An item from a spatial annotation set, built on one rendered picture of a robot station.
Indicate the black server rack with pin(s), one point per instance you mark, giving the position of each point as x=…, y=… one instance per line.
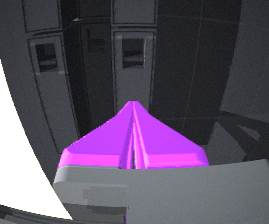
x=210, y=82

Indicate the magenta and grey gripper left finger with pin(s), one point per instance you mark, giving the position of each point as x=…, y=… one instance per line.
x=107, y=145

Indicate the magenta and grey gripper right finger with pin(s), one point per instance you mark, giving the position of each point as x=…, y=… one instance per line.
x=162, y=147

